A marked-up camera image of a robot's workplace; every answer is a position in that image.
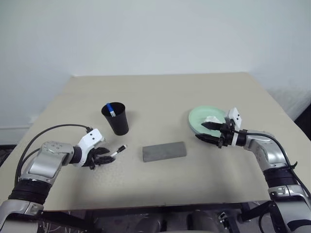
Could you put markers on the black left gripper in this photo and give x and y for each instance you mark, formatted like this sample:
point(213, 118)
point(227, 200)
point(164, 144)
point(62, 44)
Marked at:
point(93, 157)

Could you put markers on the grey glasses case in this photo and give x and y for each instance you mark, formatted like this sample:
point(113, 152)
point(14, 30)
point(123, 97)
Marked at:
point(164, 151)

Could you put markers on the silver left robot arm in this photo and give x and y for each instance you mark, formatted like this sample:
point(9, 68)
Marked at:
point(48, 160)

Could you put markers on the white wall baseboard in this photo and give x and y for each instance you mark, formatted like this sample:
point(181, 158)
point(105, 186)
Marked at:
point(12, 136)

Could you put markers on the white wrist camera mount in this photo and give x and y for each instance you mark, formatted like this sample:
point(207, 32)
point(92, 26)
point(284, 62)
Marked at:
point(234, 116)
point(91, 139)

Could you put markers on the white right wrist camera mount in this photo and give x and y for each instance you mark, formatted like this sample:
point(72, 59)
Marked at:
point(234, 116)

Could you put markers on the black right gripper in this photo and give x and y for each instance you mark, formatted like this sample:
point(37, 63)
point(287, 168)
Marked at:
point(227, 136)

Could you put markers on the light green plate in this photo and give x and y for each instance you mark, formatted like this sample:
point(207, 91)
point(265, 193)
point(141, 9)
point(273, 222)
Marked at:
point(201, 115)

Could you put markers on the white pen with blue cap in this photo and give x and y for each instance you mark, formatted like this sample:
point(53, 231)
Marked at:
point(109, 108)

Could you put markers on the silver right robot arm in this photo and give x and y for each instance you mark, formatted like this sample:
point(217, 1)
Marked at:
point(264, 150)

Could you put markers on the black plastic cup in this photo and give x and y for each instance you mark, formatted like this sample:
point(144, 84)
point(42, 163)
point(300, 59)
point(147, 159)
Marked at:
point(119, 123)

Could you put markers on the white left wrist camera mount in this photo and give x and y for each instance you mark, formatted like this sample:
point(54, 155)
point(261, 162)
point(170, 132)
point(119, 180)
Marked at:
point(91, 139)

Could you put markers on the light blue plate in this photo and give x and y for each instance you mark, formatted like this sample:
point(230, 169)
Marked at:
point(192, 128)

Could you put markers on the white pen with black tip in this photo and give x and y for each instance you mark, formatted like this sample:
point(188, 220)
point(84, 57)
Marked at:
point(119, 151)

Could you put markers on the white tissue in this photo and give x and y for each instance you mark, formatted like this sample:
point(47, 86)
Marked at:
point(211, 119)

